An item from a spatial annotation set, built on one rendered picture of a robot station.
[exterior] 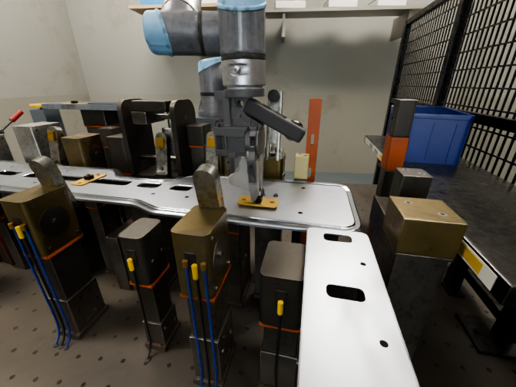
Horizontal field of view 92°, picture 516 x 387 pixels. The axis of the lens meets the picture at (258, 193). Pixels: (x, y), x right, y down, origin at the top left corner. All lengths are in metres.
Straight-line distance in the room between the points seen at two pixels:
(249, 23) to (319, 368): 0.44
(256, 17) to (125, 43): 3.86
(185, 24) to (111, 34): 3.83
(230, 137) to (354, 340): 0.35
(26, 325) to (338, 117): 3.58
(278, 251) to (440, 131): 0.57
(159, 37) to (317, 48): 3.25
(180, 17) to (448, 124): 0.67
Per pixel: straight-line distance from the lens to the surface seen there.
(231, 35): 0.45
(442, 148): 0.84
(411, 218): 0.41
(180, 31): 0.56
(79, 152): 0.96
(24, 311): 0.92
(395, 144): 0.69
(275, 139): 0.67
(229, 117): 0.47
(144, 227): 0.51
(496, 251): 0.46
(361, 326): 0.31
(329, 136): 3.79
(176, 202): 0.56
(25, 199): 0.60
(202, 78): 1.16
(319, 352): 0.28
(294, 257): 0.41
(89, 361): 0.72
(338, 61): 3.75
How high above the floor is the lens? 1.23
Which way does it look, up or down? 24 degrees down
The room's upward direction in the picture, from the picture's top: straight up
